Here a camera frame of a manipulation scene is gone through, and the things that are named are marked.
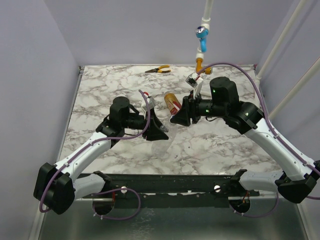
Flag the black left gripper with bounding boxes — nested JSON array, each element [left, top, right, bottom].
[[121, 107, 169, 141]]

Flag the gold label drink bottle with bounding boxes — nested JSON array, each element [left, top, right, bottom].
[[164, 91, 182, 117]]

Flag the clear plastic bottle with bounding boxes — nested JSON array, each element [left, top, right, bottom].
[[151, 121, 178, 158]]

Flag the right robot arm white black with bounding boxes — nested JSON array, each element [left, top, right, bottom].
[[170, 73, 320, 204]]

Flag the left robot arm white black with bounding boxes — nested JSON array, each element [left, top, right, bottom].
[[33, 93, 169, 215]]

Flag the orange brass faucet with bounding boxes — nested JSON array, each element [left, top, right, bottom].
[[195, 57, 212, 75]]

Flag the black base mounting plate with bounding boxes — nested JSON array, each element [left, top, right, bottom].
[[87, 171, 259, 214]]

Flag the blue plastic faucet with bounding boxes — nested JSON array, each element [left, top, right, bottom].
[[195, 25, 209, 53]]

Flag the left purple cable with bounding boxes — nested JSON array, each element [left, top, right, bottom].
[[39, 89, 151, 213]]

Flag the purple cable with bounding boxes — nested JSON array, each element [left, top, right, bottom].
[[39, 89, 151, 213], [197, 62, 320, 218]]

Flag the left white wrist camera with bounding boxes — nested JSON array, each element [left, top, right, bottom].
[[141, 96, 156, 115]]

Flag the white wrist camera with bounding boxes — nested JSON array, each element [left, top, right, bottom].
[[141, 96, 156, 115], [185, 72, 204, 99]]

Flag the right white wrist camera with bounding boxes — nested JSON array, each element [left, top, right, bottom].
[[185, 72, 204, 99]]

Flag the yellow handled pliers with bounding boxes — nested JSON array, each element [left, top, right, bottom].
[[145, 65, 171, 74]]

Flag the white PVC pipe frame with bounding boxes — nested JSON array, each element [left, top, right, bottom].
[[194, 0, 320, 121]]

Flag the aluminium rail frame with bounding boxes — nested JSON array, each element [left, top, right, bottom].
[[27, 66, 305, 240]]

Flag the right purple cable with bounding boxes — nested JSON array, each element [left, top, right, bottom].
[[197, 62, 320, 218]]

